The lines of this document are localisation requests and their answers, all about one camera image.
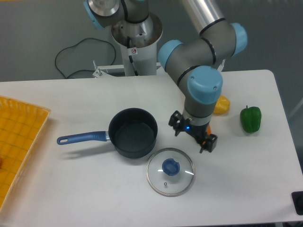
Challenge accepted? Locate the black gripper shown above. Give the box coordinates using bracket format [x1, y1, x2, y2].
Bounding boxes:
[169, 110, 218, 153]

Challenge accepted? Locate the glass lid blue knob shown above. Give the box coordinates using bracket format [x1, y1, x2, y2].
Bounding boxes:
[145, 148, 196, 198]

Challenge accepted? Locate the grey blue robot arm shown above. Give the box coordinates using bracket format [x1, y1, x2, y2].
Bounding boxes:
[83, 0, 248, 152]

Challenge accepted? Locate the yellow bell pepper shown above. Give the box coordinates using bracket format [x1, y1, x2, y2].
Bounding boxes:
[213, 95, 231, 115]

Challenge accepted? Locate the green bell pepper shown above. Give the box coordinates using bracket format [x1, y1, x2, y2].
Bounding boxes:
[240, 106, 262, 133]

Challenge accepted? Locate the black device at table corner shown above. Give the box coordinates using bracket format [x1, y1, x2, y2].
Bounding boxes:
[291, 191, 303, 215]

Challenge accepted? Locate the yellow woven tray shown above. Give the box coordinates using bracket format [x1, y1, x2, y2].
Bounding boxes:
[0, 96, 51, 210]

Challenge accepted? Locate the dark saucepan blue handle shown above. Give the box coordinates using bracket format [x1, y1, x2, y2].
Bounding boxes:
[57, 108, 158, 159]

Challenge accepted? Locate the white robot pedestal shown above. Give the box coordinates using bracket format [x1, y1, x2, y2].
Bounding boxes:
[92, 13, 226, 79]

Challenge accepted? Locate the black cable on floor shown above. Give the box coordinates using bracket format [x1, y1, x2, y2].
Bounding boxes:
[54, 37, 116, 79]

